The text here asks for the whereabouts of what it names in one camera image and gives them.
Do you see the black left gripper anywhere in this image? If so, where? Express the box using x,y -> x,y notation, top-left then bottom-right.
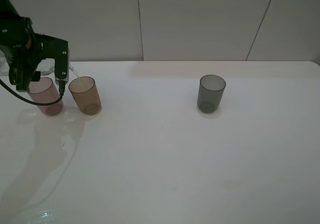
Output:
8,34 -> 68,92

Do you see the clear plastic water bottle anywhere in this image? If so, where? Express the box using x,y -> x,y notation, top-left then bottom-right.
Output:
0,57 -> 77,76

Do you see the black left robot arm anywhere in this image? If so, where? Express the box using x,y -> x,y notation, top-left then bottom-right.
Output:
0,0 -> 69,92

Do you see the pink translucent plastic cup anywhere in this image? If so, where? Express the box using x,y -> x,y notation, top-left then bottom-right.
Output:
28,77 -> 63,116

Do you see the orange translucent plastic cup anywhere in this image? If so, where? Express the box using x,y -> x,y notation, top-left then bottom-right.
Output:
68,76 -> 102,115

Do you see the grey translucent plastic cup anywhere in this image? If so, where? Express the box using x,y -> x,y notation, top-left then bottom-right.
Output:
197,74 -> 226,114

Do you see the black camera cable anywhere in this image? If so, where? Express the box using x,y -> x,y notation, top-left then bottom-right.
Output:
0,79 -> 66,106

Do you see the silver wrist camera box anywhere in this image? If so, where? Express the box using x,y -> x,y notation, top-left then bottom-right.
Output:
54,48 -> 70,85

